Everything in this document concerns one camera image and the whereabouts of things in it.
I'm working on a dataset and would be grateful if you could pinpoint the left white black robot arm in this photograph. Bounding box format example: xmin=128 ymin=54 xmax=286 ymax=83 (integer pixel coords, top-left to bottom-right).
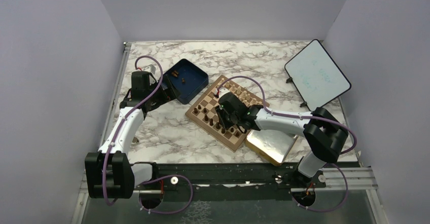
xmin=85 ymin=71 xmax=178 ymax=201

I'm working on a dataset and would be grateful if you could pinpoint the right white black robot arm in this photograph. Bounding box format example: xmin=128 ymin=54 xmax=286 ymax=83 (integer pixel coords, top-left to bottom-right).
xmin=216 ymin=89 xmax=349 ymax=187

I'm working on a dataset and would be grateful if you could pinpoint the wooden chess board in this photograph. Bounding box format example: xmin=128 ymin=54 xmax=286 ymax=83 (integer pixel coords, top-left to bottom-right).
xmin=185 ymin=76 xmax=263 ymax=152

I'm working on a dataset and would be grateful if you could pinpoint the blue square tin tray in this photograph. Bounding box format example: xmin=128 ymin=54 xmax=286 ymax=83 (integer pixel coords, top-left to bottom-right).
xmin=164 ymin=59 xmax=208 ymax=104

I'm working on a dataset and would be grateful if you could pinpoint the gold metal tin lid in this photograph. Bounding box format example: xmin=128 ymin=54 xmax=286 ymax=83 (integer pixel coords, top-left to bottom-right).
xmin=245 ymin=130 xmax=298 ymax=166

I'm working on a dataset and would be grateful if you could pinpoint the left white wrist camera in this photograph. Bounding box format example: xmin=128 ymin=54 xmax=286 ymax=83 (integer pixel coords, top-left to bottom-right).
xmin=142 ymin=64 xmax=156 ymax=76

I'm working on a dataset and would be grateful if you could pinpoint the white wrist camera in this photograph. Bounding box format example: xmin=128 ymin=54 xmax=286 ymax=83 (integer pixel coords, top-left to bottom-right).
xmin=213 ymin=88 xmax=228 ymax=99
xmin=142 ymin=64 xmax=156 ymax=76

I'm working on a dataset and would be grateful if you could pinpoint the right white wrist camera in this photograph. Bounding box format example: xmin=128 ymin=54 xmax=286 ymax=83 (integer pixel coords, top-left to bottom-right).
xmin=213 ymin=88 xmax=228 ymax=99

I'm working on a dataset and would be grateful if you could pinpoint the small whiteboard black frame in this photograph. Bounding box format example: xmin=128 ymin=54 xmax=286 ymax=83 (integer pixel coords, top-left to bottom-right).
xmin=284 ymin=39 xmax=351 ymax=111

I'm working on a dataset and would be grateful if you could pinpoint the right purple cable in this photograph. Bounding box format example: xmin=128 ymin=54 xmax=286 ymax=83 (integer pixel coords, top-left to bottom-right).
xmin=214 ymin=76 xmax=358 ymax=214

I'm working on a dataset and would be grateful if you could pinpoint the aluminium frame rail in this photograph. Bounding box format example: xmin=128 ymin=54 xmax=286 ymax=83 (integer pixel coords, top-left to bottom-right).
xmin=70 ymin=42 xmax=135 ymax=224

